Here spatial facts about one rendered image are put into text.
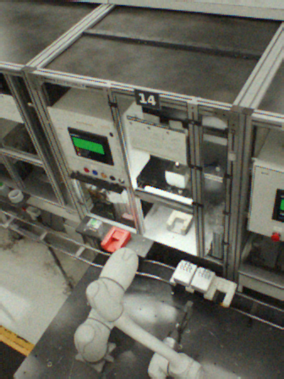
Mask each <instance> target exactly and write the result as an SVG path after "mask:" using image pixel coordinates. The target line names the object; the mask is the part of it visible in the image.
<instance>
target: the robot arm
mask: <svg viewBox="0 0 284 379"><path fill-rule="evenodd" d="M138 266H139V257H138V256H137V254H136V253H135V252H134V251H133V250H131V249H129V248H120V249H118V250H117V251H116V252H114V253H113V254H112V256H111V257H110V259H108V261H107V262H106V265H105V266H104V267H103V269H102V271H101V275H100V277H99V279H98V280H96V281H94V282H93V283H91V284H90V285H89V286H88V288H87V289H86V292H85V293H86V297H87V299H88V301H89V303H90V306H91V307H92V309H91V311H90V314H89V316H88V318H87V320H86V322H84V323H83V324H81V325H80V326H79V327H78V329H77V330H76V333H75V334H74V344H75V347H76V349H77V350H78V351H79V353H78V354H77V355H76V356H75V359H76V360H77V361H80V362H84V363H86V364H87V365H89V366H90V367H92V368H94V369H95V370H96V371H97V372H99V373H101V372H102V370H103V366H104V365H105V364H106V362H110V363H114V361H115V359H114V358H113V357H111V356H110V353H111V352H112V351H113V350H114V349H115V348H116V344H115V343H111V342H108V341H107V339H108V337H109V334H110V332H111V330H112V328H113V327H114V325H115V326H116V327H118V328H120V329H121V330H122V331H123V332H125V333H126V334H127V335H129V336H130V337H131V338H134V339H136V340H137V341H139V342H140V343H142V344H143V345H144V346H145V347H147V348H149V349H151V350H152V351H154V352H155V354H154V356H153V358H152V360H151V362H150V365H149V369H148V373H149V375H150V377H152V378H154V379H164V378H165V377H167V376H171V377H174V378H176V379H203V377H204V368H203V366H202V365H201V364H200V363H198V362H196V361H194V360H193V359H191V358H189V356H187V355H186V354H184V353H177V351H178V348H179V344H180V342H181V340H182V338H181V336H182V334H183V331H184V329H185V328H186V326H187V325H188V321H189V319H190V317H191V315H192V314H193V312H194V309H193V308H191V307H192V305H193V303H194V302H192V301H190V300H189V301H188V302H187V304H186V305H185V307H184V309H183V310H182V311H181V313H180V315H179V317H178V319H177V322H176V324H175V328H174V329H175V330H174V332H173V331H170V332H169V333H168V335H167V337H166V338H164V339H163V341H160V340H159V339H157V338H155V337H154V336H152V335H151V334H149V333H148V332H147V331H146V330H144V329H143V328H141V327H140V326H139V325H137V324H135V323H134V322H133V321H132V320H131V318H130V317H129V315H128V313H127V311H126V310H125V309H124V308H123V294H124V292H125V290H126V289H127V288H128V286H129V285H130V284H131V282H132V280H133V278H134V276H135V273H136V272H137V269H138Z"/></svg>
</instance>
